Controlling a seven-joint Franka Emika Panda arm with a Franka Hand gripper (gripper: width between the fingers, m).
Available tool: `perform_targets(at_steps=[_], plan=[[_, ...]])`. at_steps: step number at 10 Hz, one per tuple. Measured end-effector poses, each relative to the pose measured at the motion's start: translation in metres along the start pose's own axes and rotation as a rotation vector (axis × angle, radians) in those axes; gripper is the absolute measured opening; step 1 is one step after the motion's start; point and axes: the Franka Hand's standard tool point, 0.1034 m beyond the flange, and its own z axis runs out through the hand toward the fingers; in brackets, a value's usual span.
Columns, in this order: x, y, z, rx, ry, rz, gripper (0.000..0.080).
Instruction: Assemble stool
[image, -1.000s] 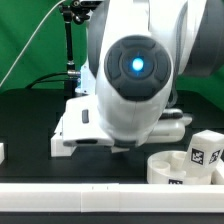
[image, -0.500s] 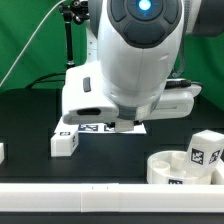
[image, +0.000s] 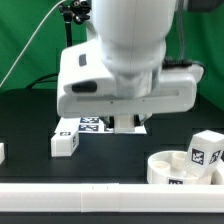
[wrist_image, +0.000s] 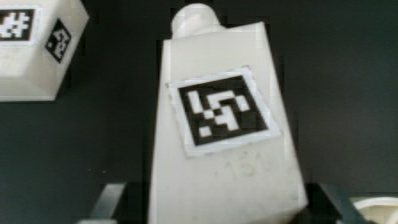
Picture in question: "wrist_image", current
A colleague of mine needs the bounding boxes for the white round stool seat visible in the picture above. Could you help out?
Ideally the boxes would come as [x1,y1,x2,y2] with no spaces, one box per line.
[351,196,398,224]

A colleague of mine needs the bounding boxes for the white stool leg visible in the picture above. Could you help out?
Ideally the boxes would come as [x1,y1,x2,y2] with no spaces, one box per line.
[147,3,307,224]
[0,0,88,102]

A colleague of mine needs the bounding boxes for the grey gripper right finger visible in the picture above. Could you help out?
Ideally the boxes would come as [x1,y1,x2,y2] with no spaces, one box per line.
[298,183,367,224]

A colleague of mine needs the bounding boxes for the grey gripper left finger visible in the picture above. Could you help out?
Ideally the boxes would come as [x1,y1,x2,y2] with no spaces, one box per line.
[76,183,126,224]

